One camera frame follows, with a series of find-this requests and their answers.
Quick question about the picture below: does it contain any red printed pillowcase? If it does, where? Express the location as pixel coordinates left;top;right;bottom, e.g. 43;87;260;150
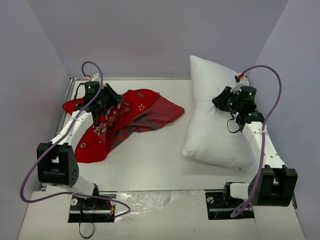
75;88;185;164

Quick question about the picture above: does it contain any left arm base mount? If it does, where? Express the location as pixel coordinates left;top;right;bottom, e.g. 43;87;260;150
68;196;116;223

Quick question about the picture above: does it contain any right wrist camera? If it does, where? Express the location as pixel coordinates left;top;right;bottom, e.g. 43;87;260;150
231;73;250;92

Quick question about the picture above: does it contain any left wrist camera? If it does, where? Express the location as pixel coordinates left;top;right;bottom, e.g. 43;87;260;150
84;72;104;88

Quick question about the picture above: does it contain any white pillow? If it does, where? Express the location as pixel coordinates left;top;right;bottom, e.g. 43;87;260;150
182;55;255;172

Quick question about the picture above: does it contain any thin black cable loop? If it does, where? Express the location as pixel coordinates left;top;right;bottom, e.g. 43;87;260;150
78;212;96;238

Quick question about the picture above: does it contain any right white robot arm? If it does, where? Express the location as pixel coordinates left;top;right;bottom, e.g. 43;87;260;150
212;86;298;207

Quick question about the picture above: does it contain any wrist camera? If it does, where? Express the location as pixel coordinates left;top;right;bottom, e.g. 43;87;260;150
231;73;250;92
84;72;104;88

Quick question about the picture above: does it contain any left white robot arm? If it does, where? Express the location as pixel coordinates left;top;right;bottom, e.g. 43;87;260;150
36;81;123;209

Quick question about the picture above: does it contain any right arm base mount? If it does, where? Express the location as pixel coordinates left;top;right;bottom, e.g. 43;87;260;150
205;189;243;220

